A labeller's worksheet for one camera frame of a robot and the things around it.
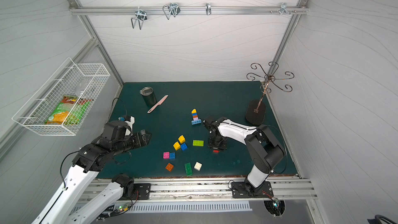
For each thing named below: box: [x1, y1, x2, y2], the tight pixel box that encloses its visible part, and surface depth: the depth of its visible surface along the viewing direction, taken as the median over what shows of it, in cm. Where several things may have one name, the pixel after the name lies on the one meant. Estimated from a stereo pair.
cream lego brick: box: [193, 161, 203, 172], surface depth 82 cm
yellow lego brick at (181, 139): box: [177, 134, 186, 144], surface depth 92 cm
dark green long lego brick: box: [184, 162, 194, 177], surface depth 82 cm
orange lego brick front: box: [165, 162, 175, 173], surface depth 82 cm
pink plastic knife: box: [147, 94, 169, 114], surface depth 110 cm
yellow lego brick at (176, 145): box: [173, 141, 181, 151], surface depth 88 cm
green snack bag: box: [44, 95, 92, 125], surface depth 64 cm
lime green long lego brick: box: [192, 140, 205, 147], surface depth 92 cm
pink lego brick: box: [163, 151, 170, 160], surface depth 86 cm
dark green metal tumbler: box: [139, 86, 158, 108], surface depth 103 cm
